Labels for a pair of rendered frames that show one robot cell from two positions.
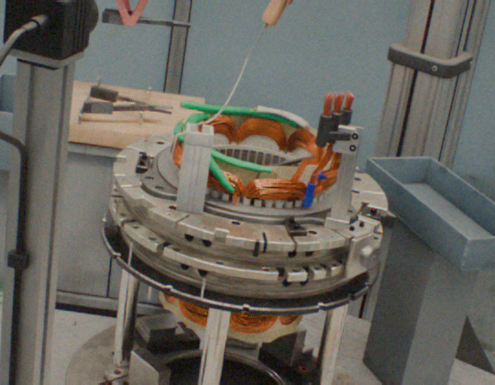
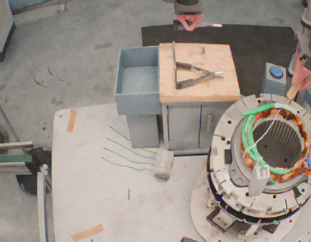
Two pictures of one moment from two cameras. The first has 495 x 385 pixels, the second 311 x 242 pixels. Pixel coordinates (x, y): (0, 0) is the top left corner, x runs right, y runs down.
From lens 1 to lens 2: 0.77 m
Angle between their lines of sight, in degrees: 33
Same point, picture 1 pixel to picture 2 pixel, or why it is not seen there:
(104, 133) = (191, 97)
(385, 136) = not seen: hidden behind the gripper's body
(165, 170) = (239, 160)
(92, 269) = (190, 141)
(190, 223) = (255, 206)
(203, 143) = (264, 179)
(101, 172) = (191, 109)
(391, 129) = not seen: hidden behind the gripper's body
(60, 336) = (181, 177)
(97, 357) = (201, 194)
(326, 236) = (307, 191)
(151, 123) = (213, 80)
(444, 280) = not seen: outside the picture
